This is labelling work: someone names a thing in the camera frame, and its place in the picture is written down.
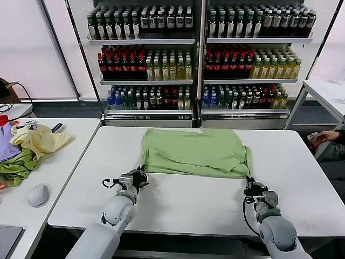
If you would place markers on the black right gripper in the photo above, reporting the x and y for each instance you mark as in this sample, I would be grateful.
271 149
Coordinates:
254 189

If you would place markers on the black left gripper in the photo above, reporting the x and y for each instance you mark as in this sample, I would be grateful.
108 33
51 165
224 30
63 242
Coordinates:
140 180

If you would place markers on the green t-shirt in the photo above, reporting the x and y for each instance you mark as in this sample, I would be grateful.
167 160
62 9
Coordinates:
194 151

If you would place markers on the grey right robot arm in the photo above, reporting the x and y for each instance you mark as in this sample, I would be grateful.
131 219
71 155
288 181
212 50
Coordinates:
277 232

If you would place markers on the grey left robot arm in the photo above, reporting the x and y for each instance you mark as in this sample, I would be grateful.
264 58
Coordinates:
118 210

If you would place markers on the person hand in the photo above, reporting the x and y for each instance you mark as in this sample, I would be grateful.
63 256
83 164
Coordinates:
326 136

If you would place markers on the small white cap dark bottle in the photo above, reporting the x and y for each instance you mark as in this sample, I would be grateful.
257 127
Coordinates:
159 102
138 102
145 102
256 101
152 102
248 101

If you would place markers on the small clear green bottle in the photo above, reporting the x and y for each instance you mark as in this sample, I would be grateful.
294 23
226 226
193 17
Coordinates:
221 102
124 102
131 102
228 102

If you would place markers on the red white packet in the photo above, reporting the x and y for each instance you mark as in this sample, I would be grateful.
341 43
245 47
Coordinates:
312 145

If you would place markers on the small blue water bottle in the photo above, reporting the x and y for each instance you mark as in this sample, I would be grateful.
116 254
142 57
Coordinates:
110 102
205 102
213 102
117 102

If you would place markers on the small red cap cola bottle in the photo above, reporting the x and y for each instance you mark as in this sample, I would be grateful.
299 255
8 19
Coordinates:
174 102
167 102
270 101
263 101

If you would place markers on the small yellow juice bottle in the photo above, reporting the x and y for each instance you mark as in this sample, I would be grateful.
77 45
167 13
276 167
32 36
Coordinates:
187 102
284 102
277 102
180 102

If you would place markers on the small white label bottle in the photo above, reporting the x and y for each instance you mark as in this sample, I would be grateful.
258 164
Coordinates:
242 102
235 102

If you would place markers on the person dark clothing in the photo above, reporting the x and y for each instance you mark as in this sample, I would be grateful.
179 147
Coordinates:
337 156

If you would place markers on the blue white brush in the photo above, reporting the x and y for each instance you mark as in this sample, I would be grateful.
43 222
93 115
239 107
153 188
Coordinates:
58 127

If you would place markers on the pale yellow garment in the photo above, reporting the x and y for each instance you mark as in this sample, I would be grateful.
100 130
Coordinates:
43 140

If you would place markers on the white computer mouse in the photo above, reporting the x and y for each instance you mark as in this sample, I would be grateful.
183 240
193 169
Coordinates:
39 195

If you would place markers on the printed garment tag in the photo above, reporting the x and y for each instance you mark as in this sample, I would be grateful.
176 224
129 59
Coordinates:
33 125

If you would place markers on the olive green garment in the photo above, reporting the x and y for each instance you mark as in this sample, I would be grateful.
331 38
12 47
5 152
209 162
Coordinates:
16 168

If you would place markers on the grey drinks shelf unit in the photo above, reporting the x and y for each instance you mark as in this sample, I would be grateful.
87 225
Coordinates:
140 41
256 41

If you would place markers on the purple garment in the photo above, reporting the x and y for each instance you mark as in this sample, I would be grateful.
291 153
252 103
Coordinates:
8 145

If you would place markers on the green cap tea bottle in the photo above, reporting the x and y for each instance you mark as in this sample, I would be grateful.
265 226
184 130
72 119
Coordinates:
136 31
110 31
221 28
118 31
257 28
92 31
239 28
212 28
101 31
127 31
230 28
248 28

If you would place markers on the orange white cloth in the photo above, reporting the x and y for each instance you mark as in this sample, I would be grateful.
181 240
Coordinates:
1 186

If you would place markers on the red garment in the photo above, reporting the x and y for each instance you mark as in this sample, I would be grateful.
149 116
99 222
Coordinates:
3 121

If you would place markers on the grey laptop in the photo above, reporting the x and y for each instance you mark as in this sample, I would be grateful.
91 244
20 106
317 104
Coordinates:
9 240

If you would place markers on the cardboard box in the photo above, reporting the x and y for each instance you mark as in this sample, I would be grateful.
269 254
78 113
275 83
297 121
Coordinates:
13 93

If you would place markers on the beige label dark bottle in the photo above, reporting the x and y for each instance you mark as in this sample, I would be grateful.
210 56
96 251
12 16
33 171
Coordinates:
293 23
275 23
302 23
284 23
267 23
311 23

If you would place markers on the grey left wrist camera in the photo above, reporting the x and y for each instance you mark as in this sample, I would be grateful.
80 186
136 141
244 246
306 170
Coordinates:
126 180

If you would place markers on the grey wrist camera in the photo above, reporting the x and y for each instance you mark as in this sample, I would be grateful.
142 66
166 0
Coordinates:
270 199
126 180

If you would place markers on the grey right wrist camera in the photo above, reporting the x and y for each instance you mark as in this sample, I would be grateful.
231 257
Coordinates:
270 199

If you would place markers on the white metal frame table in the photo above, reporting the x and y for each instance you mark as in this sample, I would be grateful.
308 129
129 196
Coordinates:
320 90

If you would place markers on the chrome shelf post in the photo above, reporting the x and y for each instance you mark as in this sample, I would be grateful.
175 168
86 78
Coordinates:
200 67

